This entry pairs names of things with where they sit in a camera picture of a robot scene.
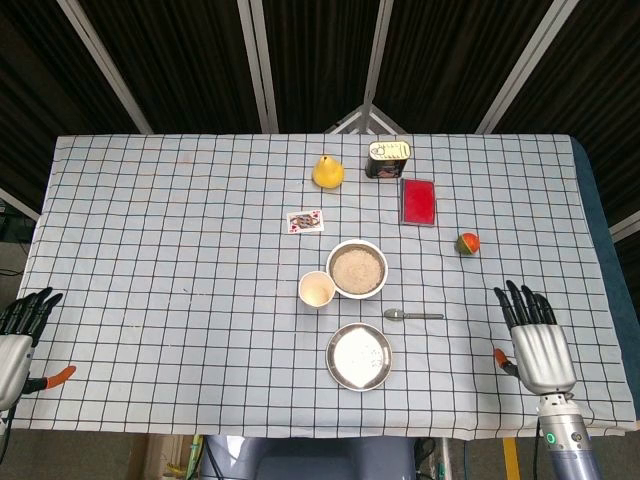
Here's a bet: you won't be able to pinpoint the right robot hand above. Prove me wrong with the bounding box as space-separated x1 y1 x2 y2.
492 279 577 397

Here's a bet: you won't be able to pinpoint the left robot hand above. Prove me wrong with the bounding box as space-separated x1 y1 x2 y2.
0 287 78 411

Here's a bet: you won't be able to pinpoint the metal spoon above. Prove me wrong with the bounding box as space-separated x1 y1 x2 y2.
383 308 445 321

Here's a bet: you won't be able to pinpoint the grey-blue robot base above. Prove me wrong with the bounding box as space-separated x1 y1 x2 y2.
199 433 419 480

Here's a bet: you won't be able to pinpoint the white bowl of rice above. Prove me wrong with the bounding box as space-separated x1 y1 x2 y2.
325 238 390 301

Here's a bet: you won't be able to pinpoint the white paper cup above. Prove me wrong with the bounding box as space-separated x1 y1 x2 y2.
298 270 337 311

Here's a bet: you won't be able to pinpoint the black equipment box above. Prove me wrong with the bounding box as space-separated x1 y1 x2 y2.
0 199 32 244

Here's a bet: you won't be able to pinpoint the blue padded table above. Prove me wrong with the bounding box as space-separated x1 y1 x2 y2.
569 135 640 436

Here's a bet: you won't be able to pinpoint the red and green ball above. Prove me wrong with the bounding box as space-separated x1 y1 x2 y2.
454 232 481 258

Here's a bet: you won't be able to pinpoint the checkered tablecloth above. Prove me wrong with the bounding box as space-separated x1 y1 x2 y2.
8 132 640 441

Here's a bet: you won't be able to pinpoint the steel plate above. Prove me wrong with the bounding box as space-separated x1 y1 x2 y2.
325 322 393 393

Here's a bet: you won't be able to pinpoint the red stamp pad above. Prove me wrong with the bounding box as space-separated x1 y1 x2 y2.
397 177 437 229

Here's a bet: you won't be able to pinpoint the luncheon meat can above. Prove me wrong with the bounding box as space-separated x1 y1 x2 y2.
364 140 413 181

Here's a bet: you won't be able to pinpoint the playing card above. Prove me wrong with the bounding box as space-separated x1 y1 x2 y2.
285 209 325 235

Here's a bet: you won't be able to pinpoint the yellow pear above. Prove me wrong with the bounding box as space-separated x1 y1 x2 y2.
311 155 346 190

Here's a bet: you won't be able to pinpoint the black pleated curtain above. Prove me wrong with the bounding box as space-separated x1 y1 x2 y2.
0 0 640 236

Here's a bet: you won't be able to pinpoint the white aluminium frame rail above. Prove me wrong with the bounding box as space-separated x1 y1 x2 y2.
609 209 640 244
0 187 41 221

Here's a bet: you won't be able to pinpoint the green and yellow cables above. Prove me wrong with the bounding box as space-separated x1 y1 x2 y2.
167 433 207 480

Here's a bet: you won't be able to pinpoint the white aluminium frame post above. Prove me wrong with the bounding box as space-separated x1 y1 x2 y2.
237 0 280 135
56 0 154 135
474 0 571 135
362 0 396 109

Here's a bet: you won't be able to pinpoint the white frame foot bracket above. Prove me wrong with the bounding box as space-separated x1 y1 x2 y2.
324 102 409 135

